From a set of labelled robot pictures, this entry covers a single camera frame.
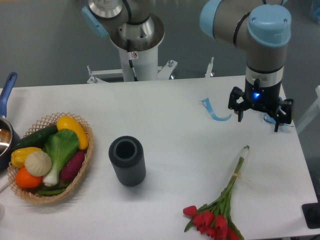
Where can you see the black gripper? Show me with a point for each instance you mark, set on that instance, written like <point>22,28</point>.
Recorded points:
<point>260,94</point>

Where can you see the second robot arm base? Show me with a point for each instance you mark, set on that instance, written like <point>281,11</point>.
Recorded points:
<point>129,23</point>

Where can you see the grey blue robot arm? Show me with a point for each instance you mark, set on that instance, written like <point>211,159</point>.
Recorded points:
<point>262,29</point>

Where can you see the blue tape under gripper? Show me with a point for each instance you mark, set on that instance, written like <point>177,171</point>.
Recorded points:
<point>271,120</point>

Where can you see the blue tape strip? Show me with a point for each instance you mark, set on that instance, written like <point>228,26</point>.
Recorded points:
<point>207,104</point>

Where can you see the black device at edge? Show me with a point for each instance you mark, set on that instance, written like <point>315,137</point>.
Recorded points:
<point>311,212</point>

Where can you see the red tulip bouquet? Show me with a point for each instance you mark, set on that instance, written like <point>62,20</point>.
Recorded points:
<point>214,219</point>

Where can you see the dark grey ribbed vase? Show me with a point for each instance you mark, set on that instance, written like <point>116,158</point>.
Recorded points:
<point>126,155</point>

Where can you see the purple sweet potato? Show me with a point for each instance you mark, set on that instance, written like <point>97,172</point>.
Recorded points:
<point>71,169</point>

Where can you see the yellow squash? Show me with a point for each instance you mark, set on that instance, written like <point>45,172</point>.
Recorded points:
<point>69,123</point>

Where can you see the green bok choy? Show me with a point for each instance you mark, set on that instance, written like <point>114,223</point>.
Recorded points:
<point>60,147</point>

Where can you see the green pea pods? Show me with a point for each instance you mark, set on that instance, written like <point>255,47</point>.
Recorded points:
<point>51,191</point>

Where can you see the green cucumber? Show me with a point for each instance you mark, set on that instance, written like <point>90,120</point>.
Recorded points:
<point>36,139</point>

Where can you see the orange fruit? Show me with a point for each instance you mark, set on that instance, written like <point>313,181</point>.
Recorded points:
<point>25,180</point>

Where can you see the yellow bell pepper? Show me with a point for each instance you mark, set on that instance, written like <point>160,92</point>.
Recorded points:
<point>19,156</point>

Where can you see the white frame at right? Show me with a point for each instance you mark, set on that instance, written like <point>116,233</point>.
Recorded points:
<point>310,114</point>

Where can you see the blue handled saucepan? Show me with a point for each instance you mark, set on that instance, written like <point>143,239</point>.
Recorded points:
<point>8,137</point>

